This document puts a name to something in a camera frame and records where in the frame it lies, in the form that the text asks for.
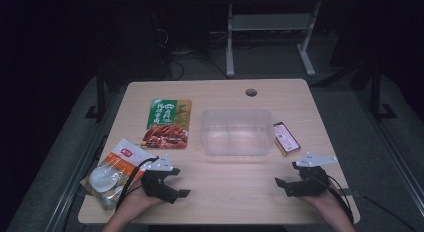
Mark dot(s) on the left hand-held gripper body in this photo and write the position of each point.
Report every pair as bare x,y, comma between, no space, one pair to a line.
155,185

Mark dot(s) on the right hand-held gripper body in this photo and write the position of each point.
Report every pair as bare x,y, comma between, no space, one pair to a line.
313,182

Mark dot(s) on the orange and clear food packet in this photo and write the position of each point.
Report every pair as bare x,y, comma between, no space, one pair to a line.
113,165

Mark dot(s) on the green snack packet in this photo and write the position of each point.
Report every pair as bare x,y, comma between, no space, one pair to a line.
166,125

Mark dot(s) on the clear plastic container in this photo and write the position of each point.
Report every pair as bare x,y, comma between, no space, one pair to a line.
236,132

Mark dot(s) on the person's right hand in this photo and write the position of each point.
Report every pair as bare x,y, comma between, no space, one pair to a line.
325,199

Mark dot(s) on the person's left hand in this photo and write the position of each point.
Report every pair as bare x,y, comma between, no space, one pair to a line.
140,202

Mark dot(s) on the black metal stand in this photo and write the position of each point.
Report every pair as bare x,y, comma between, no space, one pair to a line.
376,92
101,98

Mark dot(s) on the white metal stand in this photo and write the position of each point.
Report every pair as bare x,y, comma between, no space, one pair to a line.
229,42

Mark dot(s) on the metal floor rail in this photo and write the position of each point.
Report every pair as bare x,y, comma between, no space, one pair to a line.
78,178
393,152

